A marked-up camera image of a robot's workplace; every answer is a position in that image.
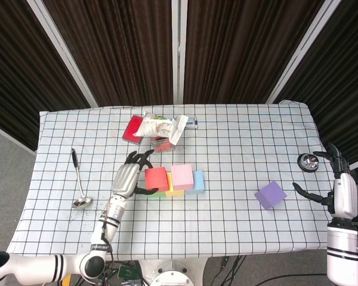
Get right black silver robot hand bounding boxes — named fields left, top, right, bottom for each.
left=292, top=142, right=358, bottom=220

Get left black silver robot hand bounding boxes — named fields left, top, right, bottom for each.
left=111, top=150, right=159, bottom=200

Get red foam cube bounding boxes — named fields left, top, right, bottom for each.
left=144, top=166, right=170, bottom=193

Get yellow foam cube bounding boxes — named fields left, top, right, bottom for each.
left=165, top=172, right=186, bottom=197

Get pink foam cube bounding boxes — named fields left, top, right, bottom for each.
left=170, top=163, right=195, bottom=191

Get light blue foam cube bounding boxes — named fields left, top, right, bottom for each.
left=184, top=170, right=205, bottom=195

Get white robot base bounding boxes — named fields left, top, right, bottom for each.
left=138, top=257, right=209, bottom=286

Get clear box red pieces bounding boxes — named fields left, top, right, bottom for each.
left=150, top=135, right=176, bottom=154

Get red ink pad case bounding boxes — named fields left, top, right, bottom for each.
left=122, top=115, right=146, bottom=145

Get small metal bowl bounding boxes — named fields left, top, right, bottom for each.
left=297, top=153, right=320, bottom=173

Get crumpled white snack bag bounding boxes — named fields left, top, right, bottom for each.
left=132, top=111, right=189, bottom=147

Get purple foam cube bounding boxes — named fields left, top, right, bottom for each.
left=254, top=181, right=288, bottom=210

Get blue white wrapped packet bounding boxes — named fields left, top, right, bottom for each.
left=184, top=116, right=200, bottom=129

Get green circuit board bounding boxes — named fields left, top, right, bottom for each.
left=118, top=265, right=137, bottom=279

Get dark brown partition panel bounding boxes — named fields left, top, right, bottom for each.
left=178, top=0, right=344, bottom=105
left=0, top=0, right=99, bottom=151
left=267, top=0, right=358, bottom=176
left=26, top=0, right=180, bottom=108

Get metal ladle black handle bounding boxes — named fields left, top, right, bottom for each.
left=71, top=148, right=93, bottom=209

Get black floor cable tangle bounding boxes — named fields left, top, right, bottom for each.
left=104, top=259, right=144, bottom=286

